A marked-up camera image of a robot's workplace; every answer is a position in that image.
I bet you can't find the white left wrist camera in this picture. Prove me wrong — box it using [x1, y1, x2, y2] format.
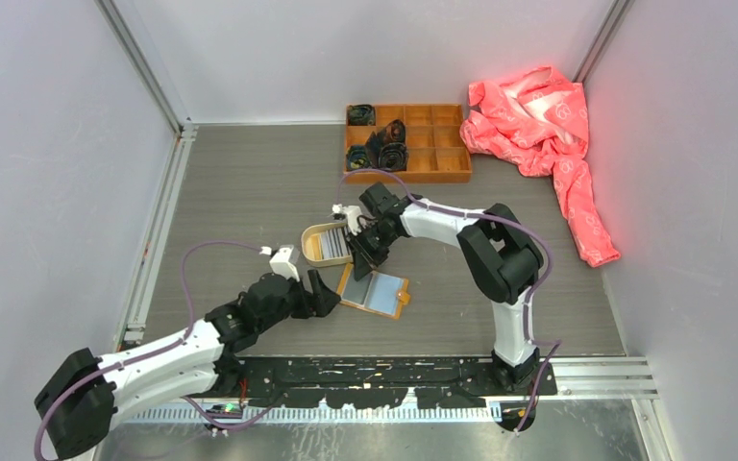
[269, 245, 301, 281]

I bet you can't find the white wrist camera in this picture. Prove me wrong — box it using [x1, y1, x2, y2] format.
[269, 245, 301, 281]
[332, 204, 362, 235]

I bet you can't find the dark rolled fabric top left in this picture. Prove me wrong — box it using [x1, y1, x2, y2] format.
[346, 104, 376, 126]

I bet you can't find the orange leather card holder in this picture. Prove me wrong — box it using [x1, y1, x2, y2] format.
[336, 263, 411, 320]

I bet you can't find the dark rolled fabric bottom centre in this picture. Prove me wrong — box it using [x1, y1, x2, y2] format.
[377, 142, 408, 172]

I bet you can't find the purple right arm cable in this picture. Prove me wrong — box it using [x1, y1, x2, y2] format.
[335, 167, 562, 435]

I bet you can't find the stack of credit cards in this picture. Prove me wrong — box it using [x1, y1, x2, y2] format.
[319, 227, 351, 260]

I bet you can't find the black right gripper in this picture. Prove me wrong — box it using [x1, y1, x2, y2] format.
[345, 223, 400, 280]

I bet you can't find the orange wooden compartment tray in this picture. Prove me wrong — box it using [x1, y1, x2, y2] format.
[341, 104, 473, 183]

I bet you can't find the pink crumpled cloth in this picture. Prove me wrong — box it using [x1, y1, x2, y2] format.
[459, 66, 621, 267]

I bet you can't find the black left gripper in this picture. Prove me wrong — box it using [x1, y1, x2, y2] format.
[258, 269, 339, 332]

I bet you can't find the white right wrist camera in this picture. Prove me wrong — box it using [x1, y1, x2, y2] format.
[332, 204, 362, 235]

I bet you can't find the beige oval card tray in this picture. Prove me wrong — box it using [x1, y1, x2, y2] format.
[301, 222, 353, 268]

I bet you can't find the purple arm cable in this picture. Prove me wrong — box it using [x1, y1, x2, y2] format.
[335, 167, 562, 435]
[33, 240, 275, 461]

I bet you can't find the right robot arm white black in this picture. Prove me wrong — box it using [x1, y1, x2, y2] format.
[332, 182, 551, 395]

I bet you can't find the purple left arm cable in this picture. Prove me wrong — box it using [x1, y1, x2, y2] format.
[33, 240, 275, 461]

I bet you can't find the dark rolled fabric bottom left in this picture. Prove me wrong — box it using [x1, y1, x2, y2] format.
[345, 144, 374, 172]

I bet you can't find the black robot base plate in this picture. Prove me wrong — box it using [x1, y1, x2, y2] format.
[201, 355, 557, 409]

